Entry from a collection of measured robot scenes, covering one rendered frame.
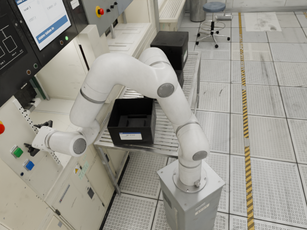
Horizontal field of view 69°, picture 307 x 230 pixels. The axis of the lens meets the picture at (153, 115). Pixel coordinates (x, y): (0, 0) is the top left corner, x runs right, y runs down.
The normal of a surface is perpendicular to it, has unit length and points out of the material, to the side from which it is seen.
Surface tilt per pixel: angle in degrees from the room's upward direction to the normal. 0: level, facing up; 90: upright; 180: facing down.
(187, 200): 0
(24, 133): 90
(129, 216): 0
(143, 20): 90
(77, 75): 90
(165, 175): 0
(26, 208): 90
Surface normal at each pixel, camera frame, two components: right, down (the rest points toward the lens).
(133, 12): -0.24, 0.69
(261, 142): -0.11, -0.71
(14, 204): 0.96, 0.10
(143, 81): -0.44, 0.33
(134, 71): -0.28, 0.22
